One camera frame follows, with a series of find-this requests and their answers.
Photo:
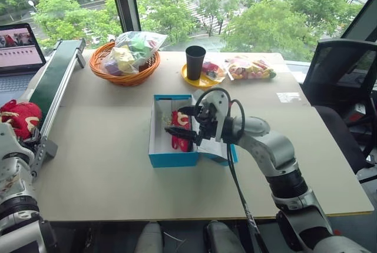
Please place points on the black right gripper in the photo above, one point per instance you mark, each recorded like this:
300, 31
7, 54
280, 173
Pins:
207, 117

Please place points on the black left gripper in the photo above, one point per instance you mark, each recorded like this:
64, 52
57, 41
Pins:
33, 139

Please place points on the red plush toy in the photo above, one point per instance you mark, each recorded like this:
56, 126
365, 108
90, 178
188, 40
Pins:
17, 116

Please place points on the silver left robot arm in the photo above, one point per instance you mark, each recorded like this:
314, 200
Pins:
14, 182

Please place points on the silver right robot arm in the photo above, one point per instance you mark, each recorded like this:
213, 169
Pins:
274, 150

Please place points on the blue cardboard shoebox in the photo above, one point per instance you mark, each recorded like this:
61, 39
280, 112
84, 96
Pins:
173, 159

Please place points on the yellow round plate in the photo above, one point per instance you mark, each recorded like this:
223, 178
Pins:
203, 83

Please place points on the small clear bag of trinkets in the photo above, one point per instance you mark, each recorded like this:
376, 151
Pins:
214, 70

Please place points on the black plastic cup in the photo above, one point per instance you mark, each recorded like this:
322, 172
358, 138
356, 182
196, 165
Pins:
195, 63

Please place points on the green conveyor belt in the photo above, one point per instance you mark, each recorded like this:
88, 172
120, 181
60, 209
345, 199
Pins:
54, 76

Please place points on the orange woven basket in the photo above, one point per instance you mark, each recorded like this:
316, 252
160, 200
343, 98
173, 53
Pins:
126, 78

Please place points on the clear bag of colourful candies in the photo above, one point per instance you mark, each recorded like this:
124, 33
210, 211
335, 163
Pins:
250, 70

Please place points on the grey laptop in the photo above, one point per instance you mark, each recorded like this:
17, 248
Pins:
17, 56

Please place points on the clear bag of coloured items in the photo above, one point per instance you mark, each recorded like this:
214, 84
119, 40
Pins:
132, 53

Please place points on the clear tape patch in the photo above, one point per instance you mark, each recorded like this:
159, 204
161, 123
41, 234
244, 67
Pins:
288, 97

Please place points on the dark rounded robot knee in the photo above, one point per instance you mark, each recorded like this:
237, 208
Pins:
221, 238

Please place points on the pale rounded robot knee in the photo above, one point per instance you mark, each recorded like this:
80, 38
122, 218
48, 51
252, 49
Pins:
150, 238

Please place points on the black mesh office chair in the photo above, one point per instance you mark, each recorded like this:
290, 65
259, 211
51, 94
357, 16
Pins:
341, 76

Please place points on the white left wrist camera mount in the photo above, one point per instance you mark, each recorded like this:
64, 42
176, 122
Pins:
7, 135

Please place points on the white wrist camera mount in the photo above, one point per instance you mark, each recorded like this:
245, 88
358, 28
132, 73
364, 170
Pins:
219, 103
7, 135

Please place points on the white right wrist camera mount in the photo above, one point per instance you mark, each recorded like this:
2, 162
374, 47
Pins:
219, 103

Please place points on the dark window frame post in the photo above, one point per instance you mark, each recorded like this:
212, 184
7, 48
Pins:
123, 0

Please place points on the dark slanted window frame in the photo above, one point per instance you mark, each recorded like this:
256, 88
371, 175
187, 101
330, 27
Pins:
360, 20

